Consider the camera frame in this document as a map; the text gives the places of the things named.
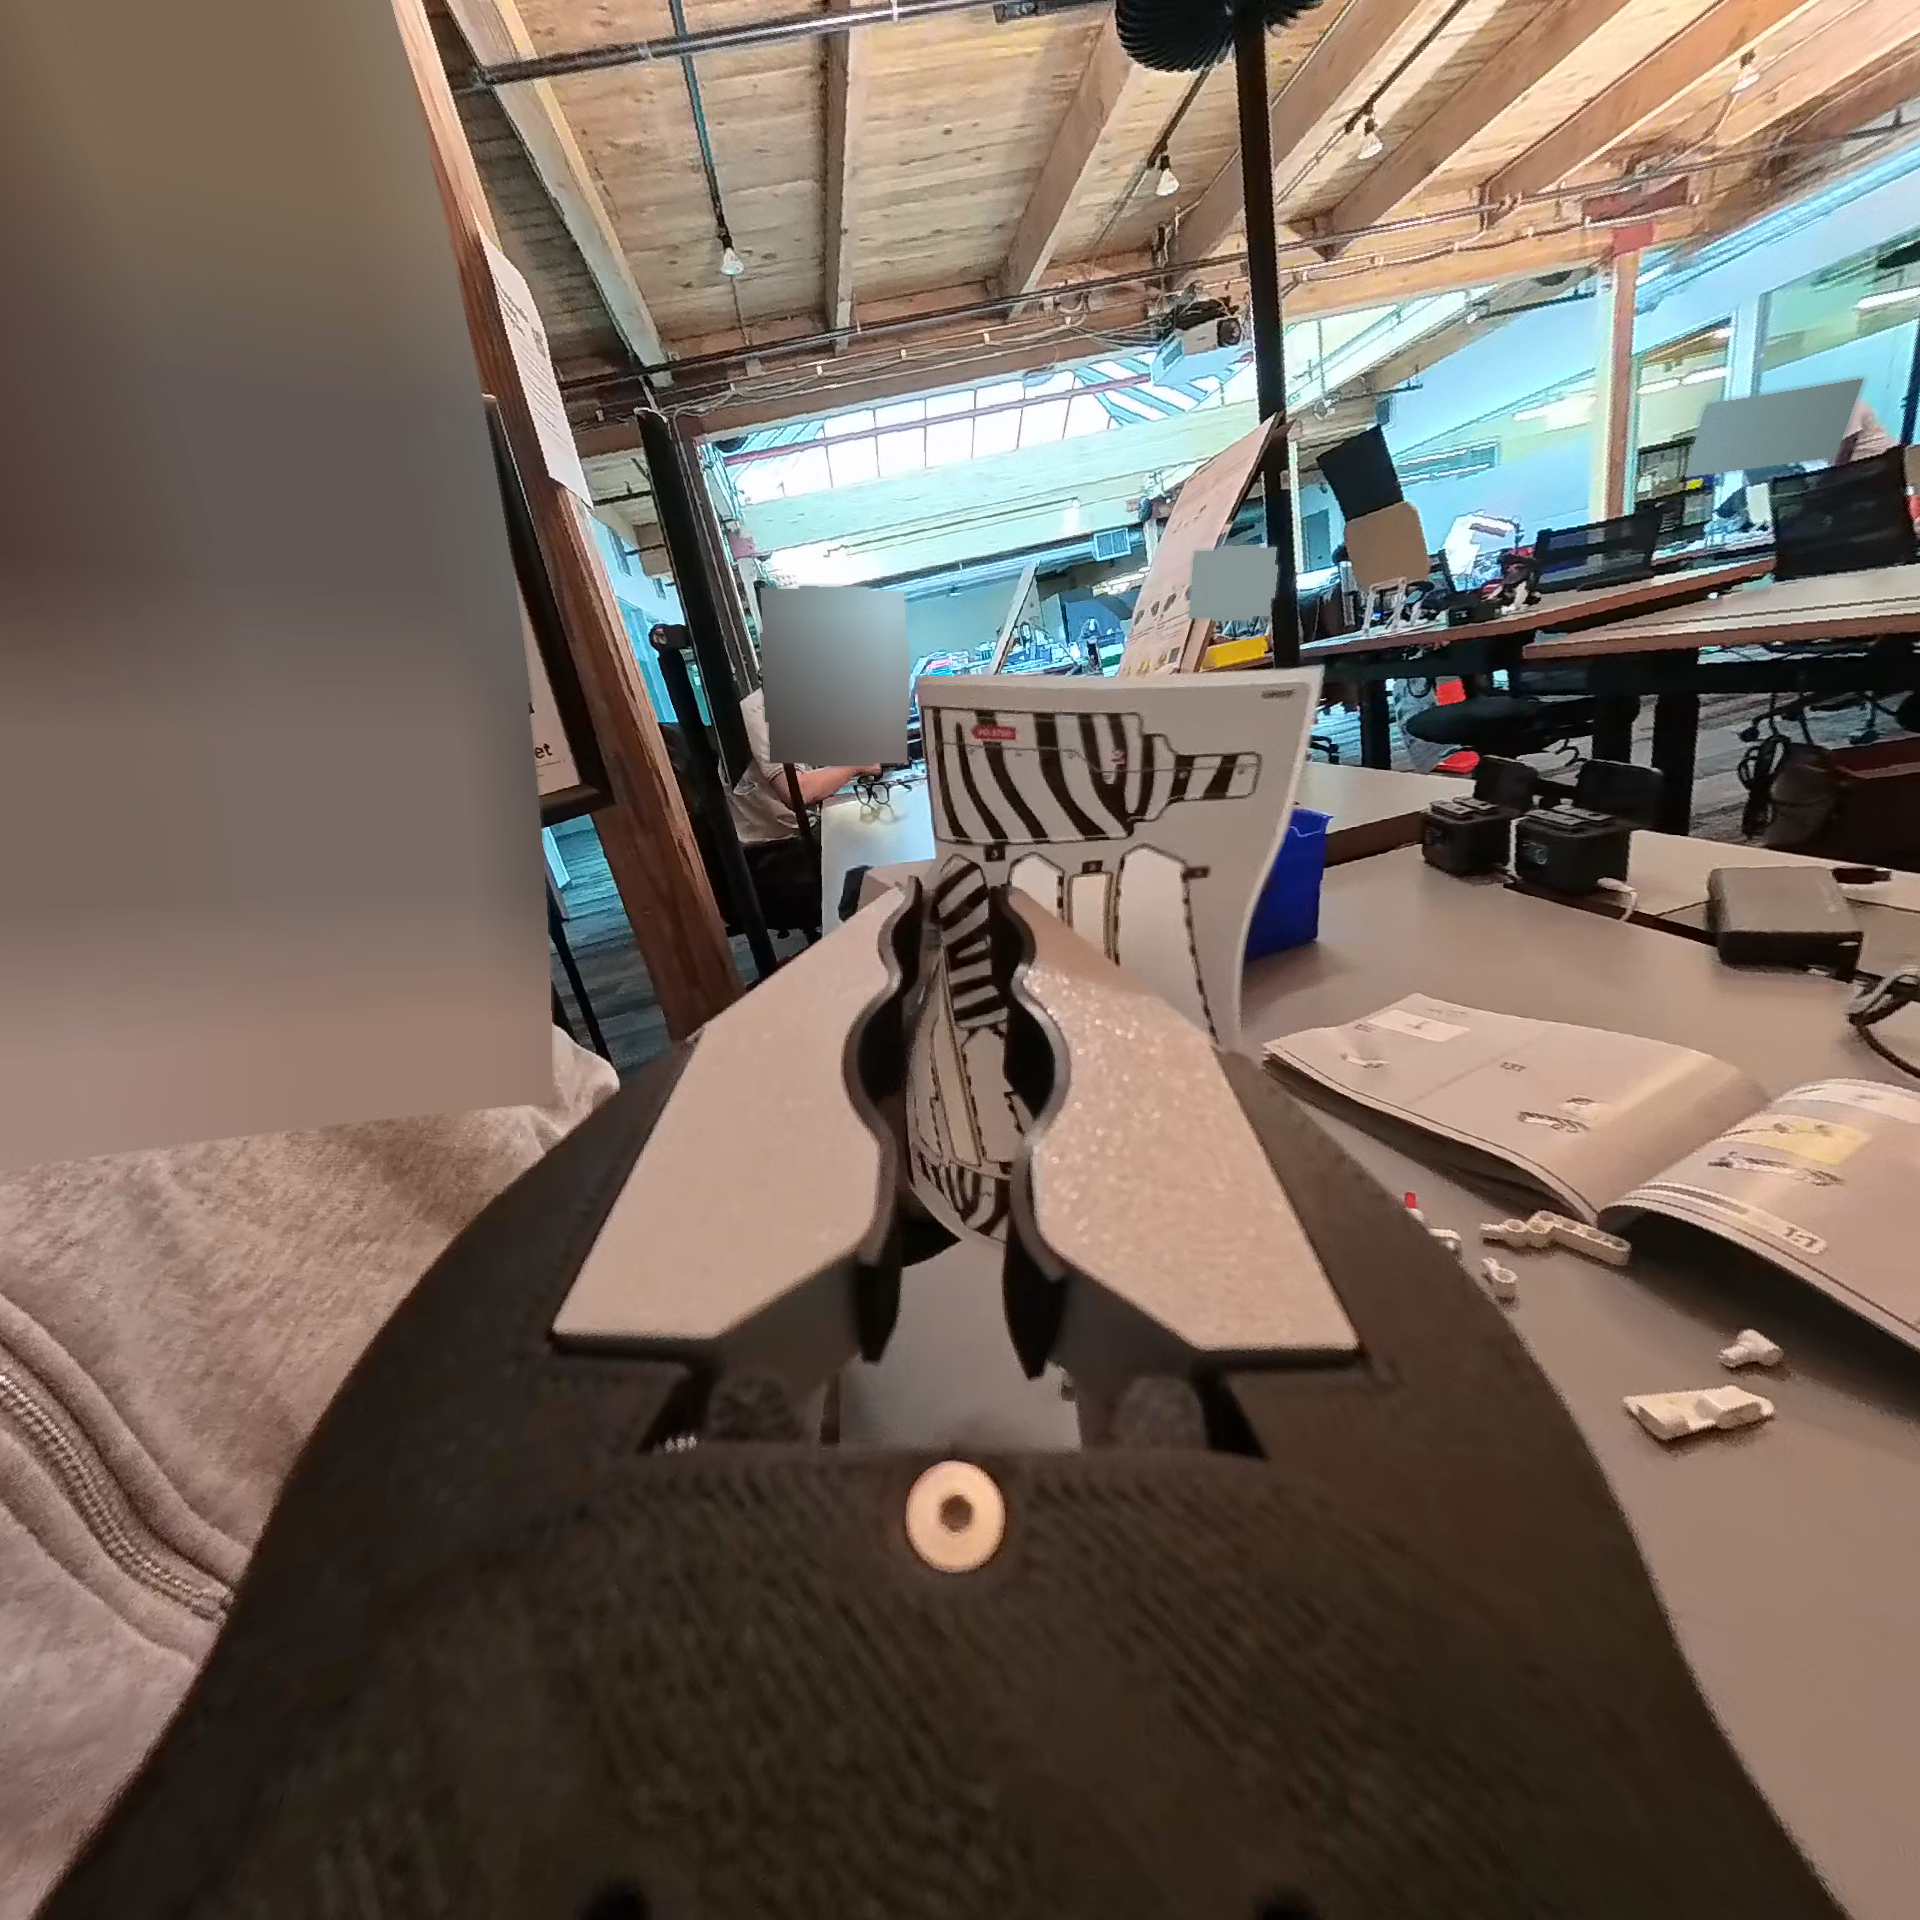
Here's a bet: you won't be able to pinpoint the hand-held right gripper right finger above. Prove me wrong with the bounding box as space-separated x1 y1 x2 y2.
1003 886 1367 1378

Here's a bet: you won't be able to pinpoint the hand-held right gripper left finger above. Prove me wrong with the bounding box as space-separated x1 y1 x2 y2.
551 882 923 1367

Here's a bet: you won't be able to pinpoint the zebra striped sticker sheet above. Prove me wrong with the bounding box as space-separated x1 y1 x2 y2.
900 670 1323 1246

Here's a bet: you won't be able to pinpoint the pile of lego pieces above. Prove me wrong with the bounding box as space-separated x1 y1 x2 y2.
1397 1193 1521 1301

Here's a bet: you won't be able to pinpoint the lego instruction booklet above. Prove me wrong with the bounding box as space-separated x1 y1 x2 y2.
1262 994 1920 1352

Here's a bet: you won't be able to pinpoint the white angled lego beam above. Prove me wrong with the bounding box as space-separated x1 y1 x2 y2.
1481 1210 1633 1271

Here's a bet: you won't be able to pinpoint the white lego panel with hole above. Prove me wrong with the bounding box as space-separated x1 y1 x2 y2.
1622 1387 1777 1443

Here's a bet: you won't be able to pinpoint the blue plastic bin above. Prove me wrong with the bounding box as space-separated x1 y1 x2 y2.
1240 806 1334 963

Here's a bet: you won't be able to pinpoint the black charging dock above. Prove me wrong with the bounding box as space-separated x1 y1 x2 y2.
1512 806 1633 898
1419 801 1524 875

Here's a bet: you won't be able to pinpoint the framed tag poster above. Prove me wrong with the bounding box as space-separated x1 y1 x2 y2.
479 397 617 825

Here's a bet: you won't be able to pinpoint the person's grey hoodie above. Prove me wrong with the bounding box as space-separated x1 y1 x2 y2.
0 1036 625 1920

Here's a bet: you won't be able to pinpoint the cardboard display board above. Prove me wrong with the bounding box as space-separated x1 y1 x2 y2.
1126 421 1293 676

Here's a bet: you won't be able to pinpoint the black power adapter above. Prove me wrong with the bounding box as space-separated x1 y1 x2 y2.
1710 868 1865 971

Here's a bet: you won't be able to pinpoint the long office desks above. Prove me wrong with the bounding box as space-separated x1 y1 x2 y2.
1304 561 1920 709

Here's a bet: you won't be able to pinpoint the black floor lamp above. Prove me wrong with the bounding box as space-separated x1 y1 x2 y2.
1113 0 1309 670

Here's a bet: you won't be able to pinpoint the wooden post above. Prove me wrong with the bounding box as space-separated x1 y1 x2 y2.
399 0 744 1040

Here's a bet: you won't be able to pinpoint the black cable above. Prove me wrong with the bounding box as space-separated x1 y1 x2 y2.
1844 967 1920 1081

